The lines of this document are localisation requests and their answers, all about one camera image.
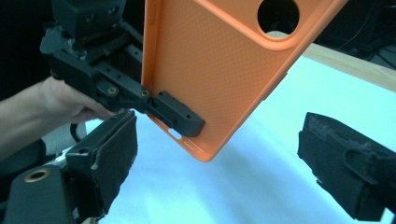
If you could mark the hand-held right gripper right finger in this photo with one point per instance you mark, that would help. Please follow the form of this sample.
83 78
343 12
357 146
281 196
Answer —
348 168

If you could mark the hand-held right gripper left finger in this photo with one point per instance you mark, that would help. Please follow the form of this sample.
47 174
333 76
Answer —
109 155

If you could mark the orange phone case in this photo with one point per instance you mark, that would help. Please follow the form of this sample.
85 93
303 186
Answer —
218 77

